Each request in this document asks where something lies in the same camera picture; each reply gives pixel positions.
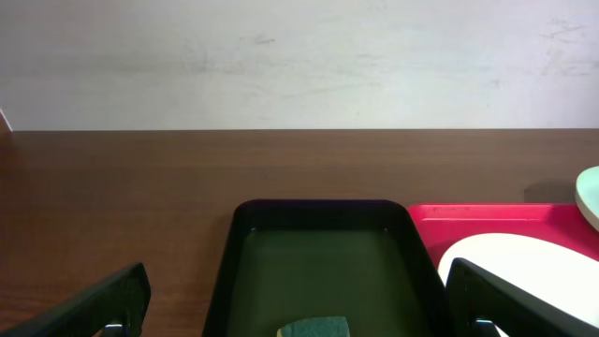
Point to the dark green tray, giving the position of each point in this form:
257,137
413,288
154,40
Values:
287,260

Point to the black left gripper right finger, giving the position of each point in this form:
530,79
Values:
479,300

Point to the red tray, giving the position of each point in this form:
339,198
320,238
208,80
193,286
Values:
441,225

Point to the mint green plate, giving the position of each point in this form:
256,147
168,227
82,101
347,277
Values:
587,195

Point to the white plate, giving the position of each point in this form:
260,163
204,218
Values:
554,274

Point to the green yellow sponge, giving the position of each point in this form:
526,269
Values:
327,326

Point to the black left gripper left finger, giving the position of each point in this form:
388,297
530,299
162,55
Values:
115,306

